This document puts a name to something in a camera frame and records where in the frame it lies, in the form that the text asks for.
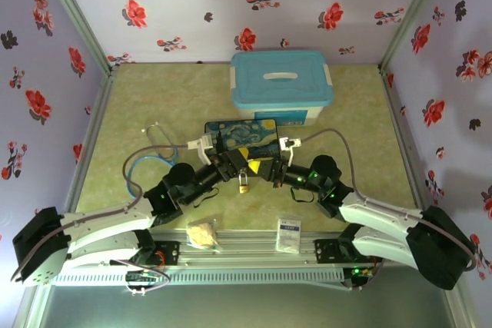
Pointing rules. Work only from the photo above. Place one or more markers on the brass padlock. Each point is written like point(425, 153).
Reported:
point(243, 186)

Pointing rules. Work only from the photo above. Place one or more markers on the starry night painted tin box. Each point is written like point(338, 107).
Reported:
point(250, 136)

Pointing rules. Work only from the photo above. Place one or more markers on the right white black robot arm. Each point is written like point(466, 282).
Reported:
point(384, 216)

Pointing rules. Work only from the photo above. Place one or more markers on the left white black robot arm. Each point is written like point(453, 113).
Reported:
point(104, 220)

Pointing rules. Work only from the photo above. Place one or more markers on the small white sachet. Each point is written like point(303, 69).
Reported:
point(288, 234)

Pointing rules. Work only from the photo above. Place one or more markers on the clear bag of beige pieces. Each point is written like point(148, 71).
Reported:
point(200, 235)

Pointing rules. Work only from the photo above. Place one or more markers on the clear tube with white caps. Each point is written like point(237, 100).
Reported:
point(157, 138)

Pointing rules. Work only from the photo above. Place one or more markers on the blue lidded white storage box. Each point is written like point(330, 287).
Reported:
point(280, 82)

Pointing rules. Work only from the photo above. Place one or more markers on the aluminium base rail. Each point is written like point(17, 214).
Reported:
point(246, 251)

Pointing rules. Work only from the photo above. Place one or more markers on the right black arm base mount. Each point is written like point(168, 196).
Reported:
point(330, 249)

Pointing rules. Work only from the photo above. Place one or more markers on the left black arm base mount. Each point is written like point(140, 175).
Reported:
point(169, 252)

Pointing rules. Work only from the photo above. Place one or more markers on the right aluminium frame post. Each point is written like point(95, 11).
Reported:
point(411, 13)

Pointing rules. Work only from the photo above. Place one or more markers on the aluminium frame post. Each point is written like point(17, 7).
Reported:
point(77, 17)
point(411, 13)

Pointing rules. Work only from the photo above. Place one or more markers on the left aluminium frame post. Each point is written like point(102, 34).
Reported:
point(77, 17)

